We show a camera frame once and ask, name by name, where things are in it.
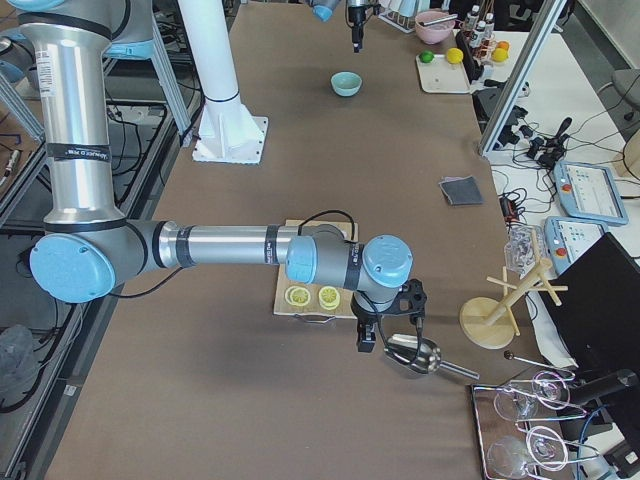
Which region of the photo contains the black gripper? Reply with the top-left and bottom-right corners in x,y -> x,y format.
346,0 -> 369,53
350,291 -> 398,353

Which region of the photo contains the mint green bowl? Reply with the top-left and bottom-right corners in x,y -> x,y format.
330,71 -> 363,97

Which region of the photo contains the pink bowl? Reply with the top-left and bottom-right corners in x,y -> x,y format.
415,10 -> 457,45

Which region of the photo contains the lemon slice lower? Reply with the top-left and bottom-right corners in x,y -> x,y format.
318,286 -> 341,311

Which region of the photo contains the lemon slice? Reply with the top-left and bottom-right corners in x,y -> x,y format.
318,286 -> 341,311
284,285 -> 311,307

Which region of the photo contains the steel scoop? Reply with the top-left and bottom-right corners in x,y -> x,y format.
385,333 -> 480,380

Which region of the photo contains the green lime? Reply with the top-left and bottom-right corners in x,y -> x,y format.
420,50 -> 434,63

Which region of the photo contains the lemon slice upper front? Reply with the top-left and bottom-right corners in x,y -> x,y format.
284,285 -> 311,307

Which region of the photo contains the bamboo cutting board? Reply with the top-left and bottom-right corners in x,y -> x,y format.
273,220 -> 356,322

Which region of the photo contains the cream rabbit tray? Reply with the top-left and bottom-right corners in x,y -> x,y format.
415,54 -> 470,94

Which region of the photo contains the yellow lemon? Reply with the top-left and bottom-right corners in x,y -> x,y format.
445,48 -> 464,65

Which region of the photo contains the wooden cup tree stand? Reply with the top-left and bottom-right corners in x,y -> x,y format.
459,227 -> 569,349

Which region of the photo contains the metal glass rack tray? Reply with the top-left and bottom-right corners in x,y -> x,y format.
470,385 -> 601,479

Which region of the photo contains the grey folded cloth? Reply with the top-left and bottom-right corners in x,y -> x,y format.
439,176 -> 484,206

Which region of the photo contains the upper wine glass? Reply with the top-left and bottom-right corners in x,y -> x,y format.
494,371 -> 570,421

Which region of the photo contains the wine glass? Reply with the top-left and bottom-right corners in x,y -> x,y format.
494,371 -> 570,421
486,426 -> 569,479

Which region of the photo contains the lower wine glass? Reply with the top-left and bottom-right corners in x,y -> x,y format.
486,426 -> 569,479

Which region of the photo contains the lower teach pendant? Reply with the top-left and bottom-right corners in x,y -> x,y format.
544,216 -> 609,274

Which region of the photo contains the teach pendant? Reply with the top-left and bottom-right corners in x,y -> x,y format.
553,160 -> 629,226
544,216 -> 609,274

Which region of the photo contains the black monitor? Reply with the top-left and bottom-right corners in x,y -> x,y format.
544,233 -> 639,372

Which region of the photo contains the upper teach pendant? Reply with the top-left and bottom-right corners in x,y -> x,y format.
553,160 -> 629,226

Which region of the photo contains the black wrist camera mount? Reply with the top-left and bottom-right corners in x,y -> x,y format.
387,279 -> 427,324

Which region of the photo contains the aluminium frame post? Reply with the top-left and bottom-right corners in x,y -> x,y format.
478,0 -> 566,156

